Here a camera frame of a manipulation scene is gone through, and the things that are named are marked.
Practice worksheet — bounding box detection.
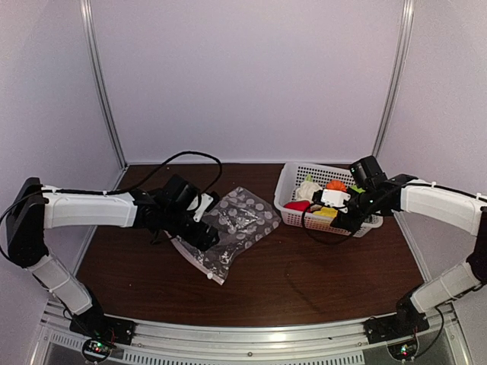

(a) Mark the left aluminium frame post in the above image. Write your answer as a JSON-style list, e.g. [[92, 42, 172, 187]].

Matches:
[[80, 0, 128, 170]]

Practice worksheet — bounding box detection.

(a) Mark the clear dotted zip bag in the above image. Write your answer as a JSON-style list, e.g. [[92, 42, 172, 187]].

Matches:
[[171, 186, 281, 285]]

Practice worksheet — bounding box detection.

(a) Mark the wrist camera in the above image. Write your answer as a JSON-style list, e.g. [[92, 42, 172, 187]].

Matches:
[[313, 189, 351, 209], [187, 192, 219, 222]]

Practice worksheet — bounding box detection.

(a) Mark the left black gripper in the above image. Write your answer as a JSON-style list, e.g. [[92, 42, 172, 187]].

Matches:
[[162, 207, 220, 251]]

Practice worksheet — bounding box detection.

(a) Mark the aluminium front rail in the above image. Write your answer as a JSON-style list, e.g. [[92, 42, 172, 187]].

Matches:
[[27, 301, 474, 364]]

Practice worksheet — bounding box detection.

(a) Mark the left black cable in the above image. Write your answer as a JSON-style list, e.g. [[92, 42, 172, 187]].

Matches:
[[113, 151, 223, 198]]

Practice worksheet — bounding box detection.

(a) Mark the green pepper toy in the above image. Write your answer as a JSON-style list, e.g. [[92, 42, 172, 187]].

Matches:
[[349, 185, 365, 193]]

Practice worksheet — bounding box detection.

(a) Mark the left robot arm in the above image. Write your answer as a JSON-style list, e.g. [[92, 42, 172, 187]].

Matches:
[[3, 175, 219, 338]]

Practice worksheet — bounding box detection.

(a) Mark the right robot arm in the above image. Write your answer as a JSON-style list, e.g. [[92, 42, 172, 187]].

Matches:
[[319, 156, 486, 336]]

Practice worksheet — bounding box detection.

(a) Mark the white plastic basket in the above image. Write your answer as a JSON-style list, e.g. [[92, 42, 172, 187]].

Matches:
[[274, 162, 384, 238]]

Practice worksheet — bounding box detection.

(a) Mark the black cable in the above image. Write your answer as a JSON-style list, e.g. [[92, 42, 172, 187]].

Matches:
[[113, 151, 223, 198], [302, 205, 366, 246]]

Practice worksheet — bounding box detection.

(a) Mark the aluminium frame post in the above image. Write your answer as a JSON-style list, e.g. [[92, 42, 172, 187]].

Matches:
[[80, 0, 128, 170], [372, 0, 415, 157]]

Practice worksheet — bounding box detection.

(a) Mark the orange pumpkin toy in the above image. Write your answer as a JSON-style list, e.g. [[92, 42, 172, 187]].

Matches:
[[326, 179, 347, 192]]

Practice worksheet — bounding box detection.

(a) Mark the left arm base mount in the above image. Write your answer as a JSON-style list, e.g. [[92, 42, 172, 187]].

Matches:
[[69, 313, 135, 345]]

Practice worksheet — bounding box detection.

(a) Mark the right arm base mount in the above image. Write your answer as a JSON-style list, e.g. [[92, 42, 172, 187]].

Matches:
[[364, 300, 429, 344]]

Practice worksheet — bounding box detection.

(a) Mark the red pepper toy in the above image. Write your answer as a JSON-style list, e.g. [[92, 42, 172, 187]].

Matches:
[[284, 200, 310, 212]]

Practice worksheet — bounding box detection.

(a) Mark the white cauliflower toy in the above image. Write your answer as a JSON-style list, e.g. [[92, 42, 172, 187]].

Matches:
[[295, 175, 323, 202]]

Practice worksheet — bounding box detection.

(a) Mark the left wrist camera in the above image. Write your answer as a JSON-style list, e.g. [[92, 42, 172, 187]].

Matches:
[[187, 192, 219, 222]]

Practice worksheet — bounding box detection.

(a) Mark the right aluminium frame post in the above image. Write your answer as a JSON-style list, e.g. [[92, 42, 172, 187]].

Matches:
[[372, 0, 415, 157]]

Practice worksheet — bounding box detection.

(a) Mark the yellow wrinkled squash toy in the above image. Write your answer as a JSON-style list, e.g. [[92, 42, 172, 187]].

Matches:
[[313, 207, 339, 219]]

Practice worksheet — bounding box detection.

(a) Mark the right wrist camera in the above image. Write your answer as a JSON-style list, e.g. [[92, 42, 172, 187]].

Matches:
[[313, 189, 351, 209]]

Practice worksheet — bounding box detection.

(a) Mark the right black cable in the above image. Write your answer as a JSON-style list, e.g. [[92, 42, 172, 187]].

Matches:
[[302, 205, 366, 246]]

